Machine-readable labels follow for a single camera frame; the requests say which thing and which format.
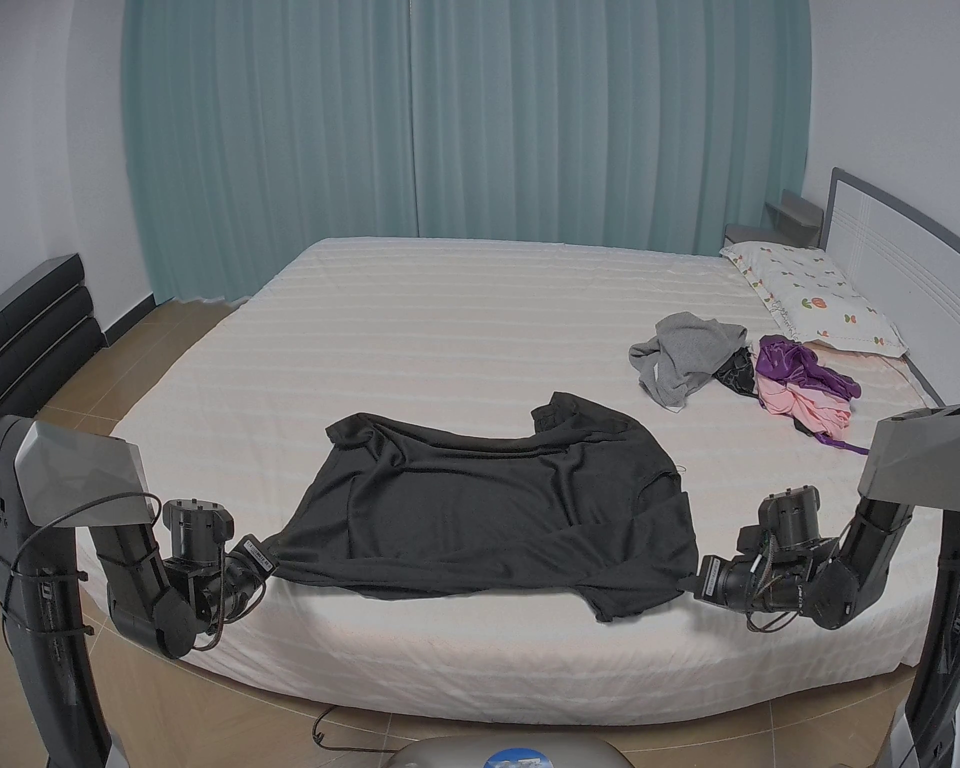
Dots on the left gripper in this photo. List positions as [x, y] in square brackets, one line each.
[251, 570]

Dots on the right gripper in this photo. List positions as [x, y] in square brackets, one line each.
[724, 581]

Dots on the black long-sleeved top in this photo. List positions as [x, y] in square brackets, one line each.
[487, 510]

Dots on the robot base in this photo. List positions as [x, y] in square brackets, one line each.
[450, 754]

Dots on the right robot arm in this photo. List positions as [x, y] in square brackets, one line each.
[877, 540]

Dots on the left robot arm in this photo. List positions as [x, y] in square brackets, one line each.
[135, 570]

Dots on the bed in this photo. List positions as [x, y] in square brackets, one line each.
[450, 337]

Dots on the pink garment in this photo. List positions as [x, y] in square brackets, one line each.
[780, 401]

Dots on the black patterned garment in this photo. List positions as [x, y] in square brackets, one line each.
[736, 373]

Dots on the purple garment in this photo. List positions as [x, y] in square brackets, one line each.
[780, 360]

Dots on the grey garment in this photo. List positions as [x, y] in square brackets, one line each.
[682, 352]

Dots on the white printed pillow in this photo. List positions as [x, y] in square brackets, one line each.
[817, 300]

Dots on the black chest of drawers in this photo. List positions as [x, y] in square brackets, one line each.
[45, 330]

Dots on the grey bedside table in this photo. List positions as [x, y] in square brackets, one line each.
[787, 217]

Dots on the blue-green curtain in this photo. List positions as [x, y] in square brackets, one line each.
[600, 127]
[262, 150]

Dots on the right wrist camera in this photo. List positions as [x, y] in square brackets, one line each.
[752, 538]

